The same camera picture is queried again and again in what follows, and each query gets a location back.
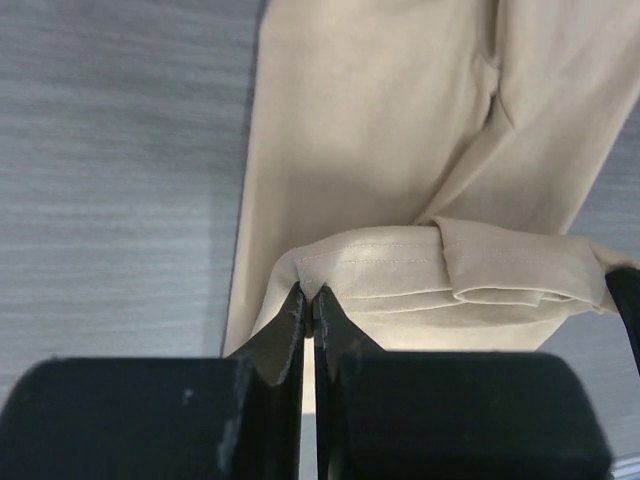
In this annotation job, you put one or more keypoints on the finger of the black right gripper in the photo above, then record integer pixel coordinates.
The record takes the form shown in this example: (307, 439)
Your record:
(624, 287)

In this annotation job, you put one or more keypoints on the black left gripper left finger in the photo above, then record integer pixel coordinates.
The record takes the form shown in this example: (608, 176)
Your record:
(260, 425)

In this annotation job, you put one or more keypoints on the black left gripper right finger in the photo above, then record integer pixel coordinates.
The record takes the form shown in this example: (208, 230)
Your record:
(337, 337)

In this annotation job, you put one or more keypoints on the beige t-shirt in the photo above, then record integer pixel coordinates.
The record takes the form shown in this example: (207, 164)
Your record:
(425, 159)

